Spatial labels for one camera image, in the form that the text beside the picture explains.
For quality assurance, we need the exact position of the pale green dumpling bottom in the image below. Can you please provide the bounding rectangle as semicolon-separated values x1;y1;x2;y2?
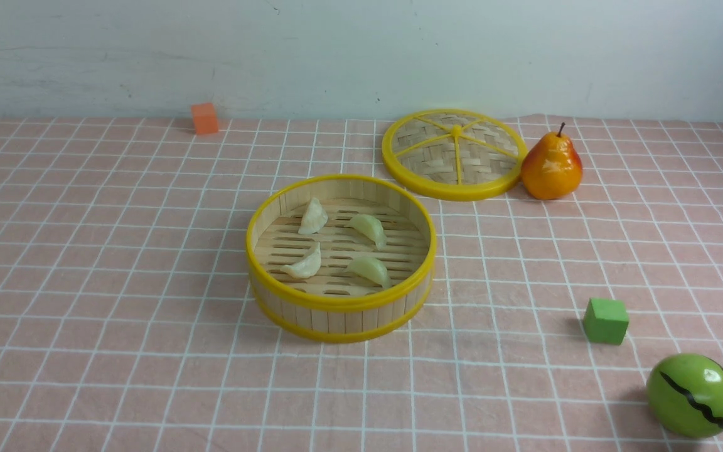
345;256;392;289

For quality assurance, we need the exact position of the green foam cube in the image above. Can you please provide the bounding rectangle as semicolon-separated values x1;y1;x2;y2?
582;298;630;345

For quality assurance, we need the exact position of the pink checked tablecloth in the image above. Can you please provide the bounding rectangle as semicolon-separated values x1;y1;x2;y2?
0;117;723;451

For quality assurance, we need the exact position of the orange toy pear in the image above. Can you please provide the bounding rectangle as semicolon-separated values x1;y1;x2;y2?
520;121;584;200

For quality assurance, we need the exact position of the green toy watermelon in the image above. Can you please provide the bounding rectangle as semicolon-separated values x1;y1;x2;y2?
646;353;723;439

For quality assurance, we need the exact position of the orange foam cube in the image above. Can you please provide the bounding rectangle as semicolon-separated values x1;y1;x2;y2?
190;102;219;135

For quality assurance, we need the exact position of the white dumpling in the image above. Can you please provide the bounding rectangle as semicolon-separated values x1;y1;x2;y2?
281;242;322;280
298;197;329;235

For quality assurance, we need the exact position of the pale green dumpling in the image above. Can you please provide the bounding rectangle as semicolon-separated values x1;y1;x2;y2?
345;256;392;289
346;213;387;250

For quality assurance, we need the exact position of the yellow bamboo steamer lid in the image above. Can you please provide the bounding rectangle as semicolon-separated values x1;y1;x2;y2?
381;109;528;202

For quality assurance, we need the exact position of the yellow bamboo steamer tray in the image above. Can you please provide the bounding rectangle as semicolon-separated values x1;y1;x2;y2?
245;175;437;343

